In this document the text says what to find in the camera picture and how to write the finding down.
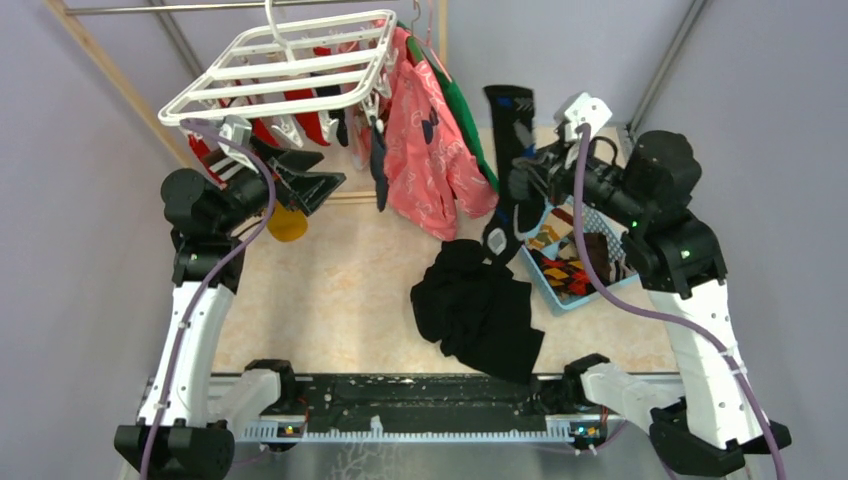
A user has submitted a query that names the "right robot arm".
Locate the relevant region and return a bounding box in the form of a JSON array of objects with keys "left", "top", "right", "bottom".
[{"left": 509, "top": 130, "right": 792, "bottom": 478}]

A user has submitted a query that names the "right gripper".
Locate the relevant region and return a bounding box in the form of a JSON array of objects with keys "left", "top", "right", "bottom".
[{"left": 514, "top": 135, "right": 647, "bottom": 227}]

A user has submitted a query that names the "light blue plastic basket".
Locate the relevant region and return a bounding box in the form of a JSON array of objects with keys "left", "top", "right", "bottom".
[{"left": 519, "top": 199, "right": 638, "bottom": 316}]

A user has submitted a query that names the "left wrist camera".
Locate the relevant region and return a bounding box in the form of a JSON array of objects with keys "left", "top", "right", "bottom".
[{"left": 219, "top": 115, "right": 257, "bottom": 172}]

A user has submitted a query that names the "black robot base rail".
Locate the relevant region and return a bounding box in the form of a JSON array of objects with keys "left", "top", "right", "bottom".
[{"left": 235, "top": 373, "right": 624, "bottom": 451}]

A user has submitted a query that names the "mustard yellow striped sock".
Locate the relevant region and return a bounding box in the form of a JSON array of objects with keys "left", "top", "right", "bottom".
[{"left": 266, "top": 202, "right": 308, "bottom": 243}]

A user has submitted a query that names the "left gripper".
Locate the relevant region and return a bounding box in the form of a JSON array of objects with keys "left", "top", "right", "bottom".
[{"left": 215, "top": 132, "right": 345, "bottom": 235}]

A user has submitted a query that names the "dark navy short sock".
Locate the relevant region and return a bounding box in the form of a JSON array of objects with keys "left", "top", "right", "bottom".
[{"left": 369, "top": 126, "right": 389, "bottom": 212}]

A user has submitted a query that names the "green garment on hanger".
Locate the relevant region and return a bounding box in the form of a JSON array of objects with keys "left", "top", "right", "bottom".
[{"left": 399, "top": 22, "right": 499, "bottom": 192}]

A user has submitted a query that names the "red sock rear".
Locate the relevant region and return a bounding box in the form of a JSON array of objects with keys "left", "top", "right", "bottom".
[{"left": 242, "top": 50, "right": 337, "bottom": 147}]

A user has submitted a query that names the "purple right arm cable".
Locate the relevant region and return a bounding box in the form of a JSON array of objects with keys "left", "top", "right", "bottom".
[{"left": 572, "top": 124, "right": 788, "bottom": 480}]

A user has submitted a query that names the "black cloth pile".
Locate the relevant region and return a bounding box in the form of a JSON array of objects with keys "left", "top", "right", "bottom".
[{"left": 410, "top": 239, "right": 544, "bottom": 385}]

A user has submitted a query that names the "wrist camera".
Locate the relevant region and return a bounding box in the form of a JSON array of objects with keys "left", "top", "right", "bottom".
[
  {"left": 554, "top": 92, "right": 613, "bottom": 144},
  {"left": 219, "top": 115, "right": 257, "bottom": 172}
]

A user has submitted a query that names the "white plastic sock hanger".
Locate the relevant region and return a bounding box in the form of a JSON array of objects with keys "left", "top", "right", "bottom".
[{"left": 158, "top": 2, "right": 397, "bottom": 147}]

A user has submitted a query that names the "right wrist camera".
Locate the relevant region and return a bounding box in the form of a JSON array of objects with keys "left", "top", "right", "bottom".
[{"left": 554, "top": 92, "right": 613, "bottom": 144}]

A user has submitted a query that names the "red patterned sock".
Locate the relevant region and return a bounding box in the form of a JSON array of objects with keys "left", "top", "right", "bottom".
[{"left": 185, "top": 133, "right": 226, "bottom": 185}]

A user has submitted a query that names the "pink printed shirt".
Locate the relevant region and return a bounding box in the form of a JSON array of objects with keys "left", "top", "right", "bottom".
[{"left": 379, "top": 25, "right": 498, "bottom": 241}]

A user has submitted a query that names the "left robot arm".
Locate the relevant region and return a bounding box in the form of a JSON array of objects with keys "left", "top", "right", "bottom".
[{"left": 113, "top": 138, "right": 345, "bottom": 479}]

